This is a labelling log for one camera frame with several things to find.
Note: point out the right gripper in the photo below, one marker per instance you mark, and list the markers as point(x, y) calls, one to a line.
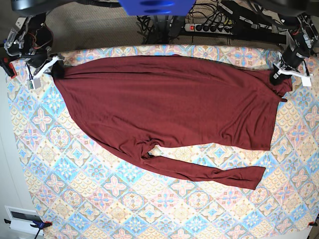
point(38, 58)

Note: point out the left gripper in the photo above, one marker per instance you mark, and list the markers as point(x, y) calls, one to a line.
point(292, 57)

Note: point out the dark red t-shirt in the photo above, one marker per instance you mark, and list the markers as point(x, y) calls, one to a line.
point(129, 105)

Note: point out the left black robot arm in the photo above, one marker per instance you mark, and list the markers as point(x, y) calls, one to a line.
point(301, 40)

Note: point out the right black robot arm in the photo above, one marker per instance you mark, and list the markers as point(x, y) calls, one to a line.
point(31, 40)

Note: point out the black orange table clamp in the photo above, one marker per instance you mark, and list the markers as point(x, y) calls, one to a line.
point(8, 67)

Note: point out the patterned tablecloth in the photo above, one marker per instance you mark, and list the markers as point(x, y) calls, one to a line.
point(87, 193)

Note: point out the orange corner clamp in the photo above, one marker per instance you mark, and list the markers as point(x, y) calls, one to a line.
point(313, 224)

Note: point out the blue black bar clamp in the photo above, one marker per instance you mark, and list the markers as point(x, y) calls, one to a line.
point(37, 224)

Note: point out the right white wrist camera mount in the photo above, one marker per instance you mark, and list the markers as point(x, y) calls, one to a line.
point(33, 81)

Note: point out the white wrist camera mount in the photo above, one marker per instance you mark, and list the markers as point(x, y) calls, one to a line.
point(306, 77)
point(33, 81)

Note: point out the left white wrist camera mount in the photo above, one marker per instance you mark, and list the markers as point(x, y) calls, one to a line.
point(306, 77)

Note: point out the white power strip red switch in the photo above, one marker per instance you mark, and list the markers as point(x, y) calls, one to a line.
point(207, 28)

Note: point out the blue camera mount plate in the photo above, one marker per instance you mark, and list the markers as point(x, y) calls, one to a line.
point(157, 7)

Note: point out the white wall socket box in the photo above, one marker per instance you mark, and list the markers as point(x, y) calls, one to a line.
point(22, 219)

